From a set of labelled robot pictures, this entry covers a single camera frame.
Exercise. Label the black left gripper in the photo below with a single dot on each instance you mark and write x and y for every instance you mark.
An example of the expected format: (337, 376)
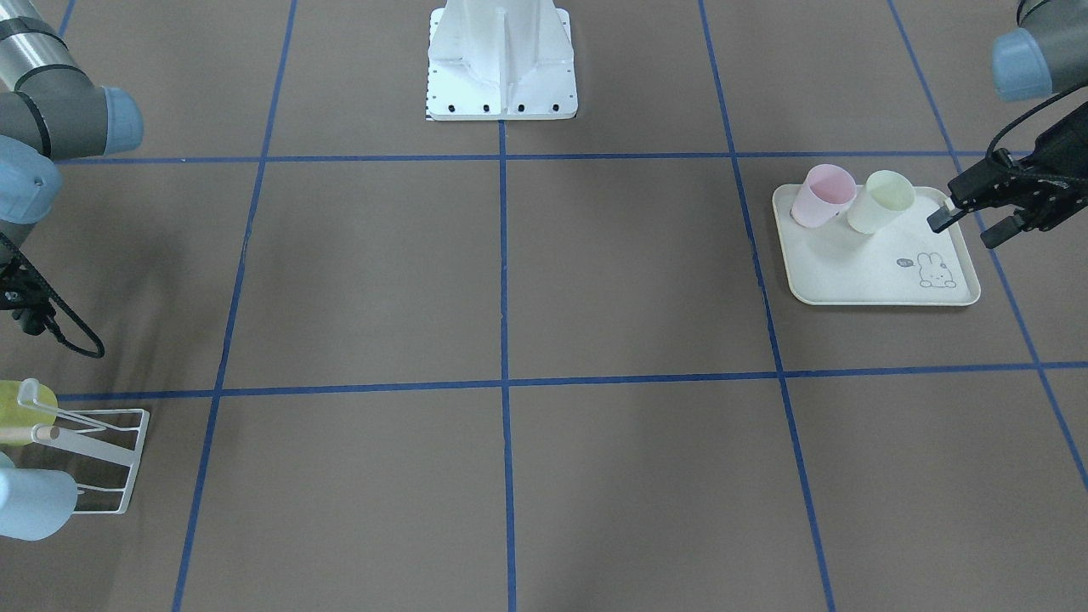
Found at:
(1013, 188)

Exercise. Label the blue plastic cup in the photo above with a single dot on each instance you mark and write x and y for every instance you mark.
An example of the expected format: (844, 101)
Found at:
(35, 503)

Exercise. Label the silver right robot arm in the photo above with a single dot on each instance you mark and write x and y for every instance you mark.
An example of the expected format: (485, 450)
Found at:
(51, 111)

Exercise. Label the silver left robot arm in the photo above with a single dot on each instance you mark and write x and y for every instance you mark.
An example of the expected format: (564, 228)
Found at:
(1044, 58)

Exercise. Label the pale green plastic cup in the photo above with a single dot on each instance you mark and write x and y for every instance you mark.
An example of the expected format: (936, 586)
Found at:
(883, 198)

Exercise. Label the pink plastic cup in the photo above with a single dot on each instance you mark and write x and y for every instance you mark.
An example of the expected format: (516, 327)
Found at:
(827, 191)

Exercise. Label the cream plastic tray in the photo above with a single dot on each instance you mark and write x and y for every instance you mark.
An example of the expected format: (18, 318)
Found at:
(903, 264)

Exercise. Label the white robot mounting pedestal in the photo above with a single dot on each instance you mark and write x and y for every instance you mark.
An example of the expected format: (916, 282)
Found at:
(500, 61)

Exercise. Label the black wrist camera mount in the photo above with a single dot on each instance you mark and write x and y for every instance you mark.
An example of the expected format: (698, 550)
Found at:
(28, 296)

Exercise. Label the white wire cup rack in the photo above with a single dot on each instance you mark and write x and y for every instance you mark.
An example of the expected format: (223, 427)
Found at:
(104, 446)

